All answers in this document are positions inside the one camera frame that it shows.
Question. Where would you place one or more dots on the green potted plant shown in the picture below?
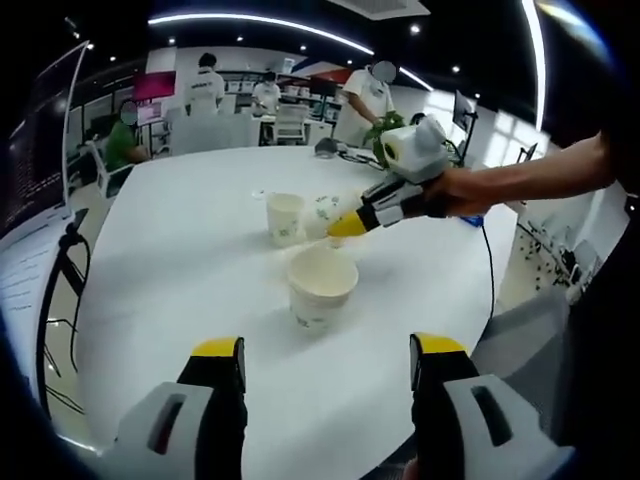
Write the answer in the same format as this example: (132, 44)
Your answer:
(372, 137)

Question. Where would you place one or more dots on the black laptop stand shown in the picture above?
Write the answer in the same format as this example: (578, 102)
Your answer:
(70, 265)

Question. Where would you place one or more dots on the grey round case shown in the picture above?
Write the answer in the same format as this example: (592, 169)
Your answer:
(325, 148)

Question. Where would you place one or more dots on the white office chair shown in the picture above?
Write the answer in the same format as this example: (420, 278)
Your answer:
(107, 177)
(290, 122)

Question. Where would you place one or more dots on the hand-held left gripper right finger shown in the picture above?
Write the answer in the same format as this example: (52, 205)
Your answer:
(465, 430)

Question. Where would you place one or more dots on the black monitor on stand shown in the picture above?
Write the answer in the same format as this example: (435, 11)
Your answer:
(464, 107)

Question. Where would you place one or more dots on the curved ceiling light strip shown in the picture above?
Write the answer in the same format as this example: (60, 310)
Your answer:
(537, 60)
(250, 20)

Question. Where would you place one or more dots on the white table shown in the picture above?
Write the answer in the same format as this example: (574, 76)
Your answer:
(200, 280)

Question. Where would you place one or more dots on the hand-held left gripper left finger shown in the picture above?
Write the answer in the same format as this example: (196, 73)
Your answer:
(190, 435)

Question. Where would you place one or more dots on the magenta screen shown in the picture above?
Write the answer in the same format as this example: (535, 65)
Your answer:
(155, 85)

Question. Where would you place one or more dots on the open laptop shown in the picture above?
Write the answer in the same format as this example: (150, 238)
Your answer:
(40, 150)

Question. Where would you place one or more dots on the person's right hand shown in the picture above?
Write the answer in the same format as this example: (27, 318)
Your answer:
(465, 192)

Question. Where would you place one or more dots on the stack of white paper cups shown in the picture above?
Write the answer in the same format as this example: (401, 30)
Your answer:
(322, 280)

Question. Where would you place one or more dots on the small black monitor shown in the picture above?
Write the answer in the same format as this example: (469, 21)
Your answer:
(527, 152)

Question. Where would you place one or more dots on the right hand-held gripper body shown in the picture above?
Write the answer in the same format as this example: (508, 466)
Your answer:
(410, 150)

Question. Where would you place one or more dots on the blue tissue pack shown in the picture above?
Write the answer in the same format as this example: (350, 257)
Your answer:
(472, 221)

